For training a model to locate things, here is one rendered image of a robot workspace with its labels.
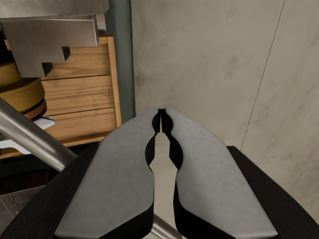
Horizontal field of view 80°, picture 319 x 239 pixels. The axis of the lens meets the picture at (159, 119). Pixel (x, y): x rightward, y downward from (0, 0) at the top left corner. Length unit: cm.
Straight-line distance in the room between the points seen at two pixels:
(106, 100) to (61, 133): 16
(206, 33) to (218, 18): 13
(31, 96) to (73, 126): 30
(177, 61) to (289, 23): 108
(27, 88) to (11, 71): 3
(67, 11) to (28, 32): 11
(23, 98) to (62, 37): 10
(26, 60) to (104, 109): 32
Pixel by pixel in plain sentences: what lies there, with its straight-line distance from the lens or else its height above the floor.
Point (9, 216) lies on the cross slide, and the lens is 75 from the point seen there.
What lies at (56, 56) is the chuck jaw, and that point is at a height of 111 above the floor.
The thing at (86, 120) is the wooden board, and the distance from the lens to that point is 60.
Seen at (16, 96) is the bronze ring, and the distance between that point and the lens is 32.
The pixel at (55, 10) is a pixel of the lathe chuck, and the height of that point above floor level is 120.
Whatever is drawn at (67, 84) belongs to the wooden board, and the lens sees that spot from 55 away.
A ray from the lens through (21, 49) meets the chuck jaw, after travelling 31.
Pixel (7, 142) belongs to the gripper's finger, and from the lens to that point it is 39.
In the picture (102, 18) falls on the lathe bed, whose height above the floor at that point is 86.
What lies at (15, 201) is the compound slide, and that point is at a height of 102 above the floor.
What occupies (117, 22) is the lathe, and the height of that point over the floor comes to 54.
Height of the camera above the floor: 140
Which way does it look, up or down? 52 degrees down
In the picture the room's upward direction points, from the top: 148 degrees clockwise
